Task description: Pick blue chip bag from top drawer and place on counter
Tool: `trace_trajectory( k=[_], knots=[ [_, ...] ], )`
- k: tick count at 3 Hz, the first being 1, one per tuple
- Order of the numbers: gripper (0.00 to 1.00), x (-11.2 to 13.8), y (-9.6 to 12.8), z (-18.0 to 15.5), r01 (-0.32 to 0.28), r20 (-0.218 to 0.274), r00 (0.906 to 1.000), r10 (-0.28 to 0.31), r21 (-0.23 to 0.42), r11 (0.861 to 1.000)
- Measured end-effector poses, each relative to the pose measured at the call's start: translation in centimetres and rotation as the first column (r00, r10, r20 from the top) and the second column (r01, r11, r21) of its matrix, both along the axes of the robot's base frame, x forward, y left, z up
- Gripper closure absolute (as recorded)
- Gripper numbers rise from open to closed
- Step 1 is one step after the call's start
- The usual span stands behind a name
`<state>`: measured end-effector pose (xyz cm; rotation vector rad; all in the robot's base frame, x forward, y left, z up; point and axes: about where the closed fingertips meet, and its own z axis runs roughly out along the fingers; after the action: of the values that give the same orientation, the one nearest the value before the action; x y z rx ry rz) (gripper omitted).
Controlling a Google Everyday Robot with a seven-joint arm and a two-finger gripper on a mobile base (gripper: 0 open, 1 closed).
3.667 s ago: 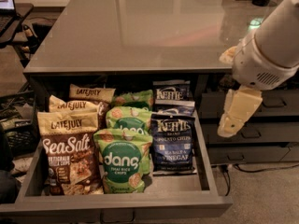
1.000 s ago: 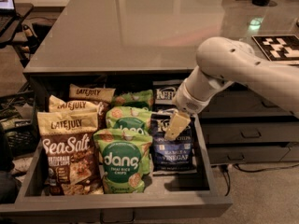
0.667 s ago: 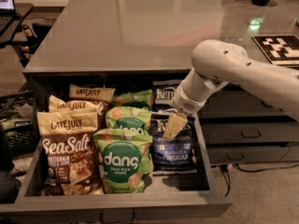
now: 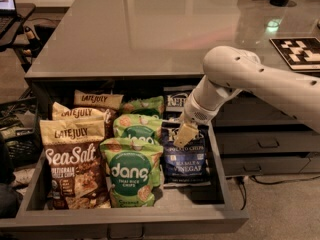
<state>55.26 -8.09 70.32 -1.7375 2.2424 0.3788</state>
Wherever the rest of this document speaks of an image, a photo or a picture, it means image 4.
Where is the blue kettle chip bag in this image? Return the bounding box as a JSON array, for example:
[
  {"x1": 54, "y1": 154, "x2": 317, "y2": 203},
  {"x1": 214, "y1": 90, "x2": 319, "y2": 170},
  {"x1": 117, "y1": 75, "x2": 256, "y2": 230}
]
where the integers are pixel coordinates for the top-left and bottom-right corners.
[
  {"x1": 164, "y1": 85, "x2": 195, "y2": 112},
  {"x1": 161, "y1": 122, "x2": 209, "y2": 185},
  {"x1": 164, "y1": 111, "x2": 182, "y2": 122}
]

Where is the blue Kettle chip bag front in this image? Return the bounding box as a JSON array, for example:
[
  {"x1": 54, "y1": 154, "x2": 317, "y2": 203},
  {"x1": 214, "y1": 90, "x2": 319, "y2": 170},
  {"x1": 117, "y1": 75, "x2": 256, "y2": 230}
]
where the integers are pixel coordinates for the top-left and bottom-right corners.
[{"x1": 161, "y1": 122, "x2": 209, "y2": 185}]

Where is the green dang chip bag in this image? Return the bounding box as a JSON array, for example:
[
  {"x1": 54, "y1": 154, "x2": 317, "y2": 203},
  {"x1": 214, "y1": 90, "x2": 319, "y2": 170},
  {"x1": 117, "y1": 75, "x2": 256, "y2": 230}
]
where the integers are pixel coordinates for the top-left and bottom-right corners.
[
  {"x1": 120, "y1": 96, "x2": 165, "y2": 118},
  {"x1": 100, "y1": 138, "x2": 163, "y2": 208},
  {"x1": 113, "y1": 114, "x2": 162, "y2": 144}
]

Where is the blue Kettle chip bag back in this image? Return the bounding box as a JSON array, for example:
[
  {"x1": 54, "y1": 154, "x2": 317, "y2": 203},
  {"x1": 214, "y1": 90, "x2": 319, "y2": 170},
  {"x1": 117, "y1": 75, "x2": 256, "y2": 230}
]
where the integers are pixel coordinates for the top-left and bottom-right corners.
[{"x1": 164, "y1": 85, "x2": 195, "y2": 112}]

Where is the late july bag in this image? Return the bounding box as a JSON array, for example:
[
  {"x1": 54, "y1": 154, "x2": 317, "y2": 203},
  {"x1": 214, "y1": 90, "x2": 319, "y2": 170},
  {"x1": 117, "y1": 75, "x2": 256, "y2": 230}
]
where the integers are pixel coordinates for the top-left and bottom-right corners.
[
  {"x1": 40, "y1": 117, "x2": 109, "y2": 209},
  {"x1": 74, "y1": 90, "x2": 123, "y2": 110},
  {"x1": 52, "y1": 102, "x2": 115, "y2": 138}
]

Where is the black plastic crate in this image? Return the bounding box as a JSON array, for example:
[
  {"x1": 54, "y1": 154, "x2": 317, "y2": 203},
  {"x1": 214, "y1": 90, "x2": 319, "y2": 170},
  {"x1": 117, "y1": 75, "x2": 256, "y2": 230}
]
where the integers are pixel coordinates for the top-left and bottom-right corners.
[{"x1": 0, "y1": 97, "x2": 42, "y2": 167}]

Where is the black white fiducial marker board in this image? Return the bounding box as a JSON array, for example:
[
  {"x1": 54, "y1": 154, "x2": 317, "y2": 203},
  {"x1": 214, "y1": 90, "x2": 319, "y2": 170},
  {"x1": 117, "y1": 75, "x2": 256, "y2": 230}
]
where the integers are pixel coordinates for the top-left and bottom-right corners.
[{"x1": 270, "y1": 37, "x2": 320, "y2": 71}]

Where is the closed grey drawer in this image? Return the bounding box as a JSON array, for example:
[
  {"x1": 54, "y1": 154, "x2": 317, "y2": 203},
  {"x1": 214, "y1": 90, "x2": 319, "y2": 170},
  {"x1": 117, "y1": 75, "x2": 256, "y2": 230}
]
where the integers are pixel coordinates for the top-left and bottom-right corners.
[
  {"x1": 222, "y1": 157, "x2": 320, "y2": 176},
  {"x1": 215, "y1": 131, "x2": 320, "y2": 155},
  {"x1": 213, "y1": 95, "x2": 301, "y2": 127}
]

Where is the Late July bag back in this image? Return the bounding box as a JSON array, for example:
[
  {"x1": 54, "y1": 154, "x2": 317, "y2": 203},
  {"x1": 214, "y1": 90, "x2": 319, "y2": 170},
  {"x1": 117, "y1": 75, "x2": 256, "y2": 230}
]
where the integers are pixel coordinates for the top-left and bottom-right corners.
[{"x1": 74, "y1": 90, "x2": 123, "y2": 110}]

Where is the black floor cable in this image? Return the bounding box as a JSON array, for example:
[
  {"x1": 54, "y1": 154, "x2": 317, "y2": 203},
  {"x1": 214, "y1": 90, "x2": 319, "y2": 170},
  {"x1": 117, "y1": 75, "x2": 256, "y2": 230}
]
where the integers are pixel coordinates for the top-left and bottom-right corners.
[{"x1": 233, "y1": 174, "x2": 320, "y2": 211}]

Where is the open grey top drawer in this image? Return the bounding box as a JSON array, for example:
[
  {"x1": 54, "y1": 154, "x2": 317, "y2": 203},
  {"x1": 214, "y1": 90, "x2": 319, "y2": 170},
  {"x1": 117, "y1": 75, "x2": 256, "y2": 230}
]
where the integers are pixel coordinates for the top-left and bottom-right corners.
[{"x1": 0, "y1": 129, "x2": 249, "y2": 240}]

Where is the closed grey middle drawer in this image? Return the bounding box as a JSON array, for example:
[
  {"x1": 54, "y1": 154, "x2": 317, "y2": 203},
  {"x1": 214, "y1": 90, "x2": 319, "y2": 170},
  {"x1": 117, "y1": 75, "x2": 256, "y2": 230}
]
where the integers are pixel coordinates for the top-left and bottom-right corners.
[{"x1": 215, "y1": 131, "x2": 320, "y2": 155}]

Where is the Late July bag middle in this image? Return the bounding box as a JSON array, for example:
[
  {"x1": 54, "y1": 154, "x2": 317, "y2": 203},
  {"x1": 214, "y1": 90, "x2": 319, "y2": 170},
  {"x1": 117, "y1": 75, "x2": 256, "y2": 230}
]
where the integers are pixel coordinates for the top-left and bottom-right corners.
[{"x1": 52, "y1": 102, "x2": 115, "y2": 138}]

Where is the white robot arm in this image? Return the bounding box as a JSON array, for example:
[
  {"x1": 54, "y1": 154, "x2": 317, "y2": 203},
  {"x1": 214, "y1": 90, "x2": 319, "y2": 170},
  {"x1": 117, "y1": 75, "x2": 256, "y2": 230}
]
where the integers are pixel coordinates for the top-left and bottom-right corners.
[{"x1": 174, "y1": 46, "x2": 320, "y2": 148}]

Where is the Late July bag front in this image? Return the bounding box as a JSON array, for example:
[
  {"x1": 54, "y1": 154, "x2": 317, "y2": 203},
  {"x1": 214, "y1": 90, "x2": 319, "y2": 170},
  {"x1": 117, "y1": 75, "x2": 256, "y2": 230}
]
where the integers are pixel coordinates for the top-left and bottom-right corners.
[{"x1": 40, "y1": 117, "x2": 109, "y2": 209}]

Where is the green Dang chip bag back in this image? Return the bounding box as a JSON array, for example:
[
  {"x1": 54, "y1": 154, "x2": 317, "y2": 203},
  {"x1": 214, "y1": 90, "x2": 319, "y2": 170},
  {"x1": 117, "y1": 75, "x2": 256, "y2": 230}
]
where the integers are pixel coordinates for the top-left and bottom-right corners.
[{"x1": 120, "y1": 96, "x2": 165, "y2": 118}]

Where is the blue Kettle chip bag middle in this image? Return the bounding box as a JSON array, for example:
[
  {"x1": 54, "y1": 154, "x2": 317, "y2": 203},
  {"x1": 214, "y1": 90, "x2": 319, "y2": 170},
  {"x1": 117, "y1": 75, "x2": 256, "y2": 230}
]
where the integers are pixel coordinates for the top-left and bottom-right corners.
[{"x1": 164, "y1": 111, "x2": 182, "y2": 122}]

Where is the green Dang chip bag middle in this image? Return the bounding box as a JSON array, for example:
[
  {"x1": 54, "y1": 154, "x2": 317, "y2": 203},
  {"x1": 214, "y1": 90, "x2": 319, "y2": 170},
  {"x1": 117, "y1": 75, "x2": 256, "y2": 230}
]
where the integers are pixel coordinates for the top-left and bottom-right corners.
[{"x1": 113, "y1": 114, "x2": 162, "y2": 144}]

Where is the closed grey upper drawer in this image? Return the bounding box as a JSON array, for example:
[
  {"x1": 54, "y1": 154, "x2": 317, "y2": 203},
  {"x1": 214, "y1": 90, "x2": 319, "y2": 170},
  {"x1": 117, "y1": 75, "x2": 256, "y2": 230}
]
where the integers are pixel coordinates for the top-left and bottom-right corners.
[{"x1": 213, "y1": 95, "x2": 301, "y2": 127}]

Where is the green Dang chip bag front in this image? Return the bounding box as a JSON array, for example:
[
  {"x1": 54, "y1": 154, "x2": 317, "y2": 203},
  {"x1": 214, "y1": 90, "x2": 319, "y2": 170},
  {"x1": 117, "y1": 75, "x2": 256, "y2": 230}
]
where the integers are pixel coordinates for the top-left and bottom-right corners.
[{"x1": 100, "y1": 138, "x2": 163, "y2": 208}]

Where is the closed grey lower drawer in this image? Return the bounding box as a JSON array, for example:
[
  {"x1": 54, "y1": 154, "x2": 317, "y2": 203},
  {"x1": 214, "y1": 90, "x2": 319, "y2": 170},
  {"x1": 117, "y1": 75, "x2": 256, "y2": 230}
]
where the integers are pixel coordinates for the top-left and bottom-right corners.
[{"x1": 222, "y1": 157, "x2": 320, "y2": 176}]

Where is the laptop computer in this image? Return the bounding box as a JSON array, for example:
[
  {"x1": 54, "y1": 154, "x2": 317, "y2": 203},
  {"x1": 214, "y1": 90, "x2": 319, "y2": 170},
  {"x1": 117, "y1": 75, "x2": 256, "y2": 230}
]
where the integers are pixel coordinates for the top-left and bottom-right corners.
[{"x1": 0, "y1": 0, "x2": 17, "y2": 38}]

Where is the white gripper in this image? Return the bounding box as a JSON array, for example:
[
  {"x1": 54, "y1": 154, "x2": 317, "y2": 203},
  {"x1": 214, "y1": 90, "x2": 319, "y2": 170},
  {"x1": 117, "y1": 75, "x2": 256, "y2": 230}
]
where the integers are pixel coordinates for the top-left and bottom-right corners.
[{"x1": 174, "y1": 95, "x2": 220, "y2": 148}]

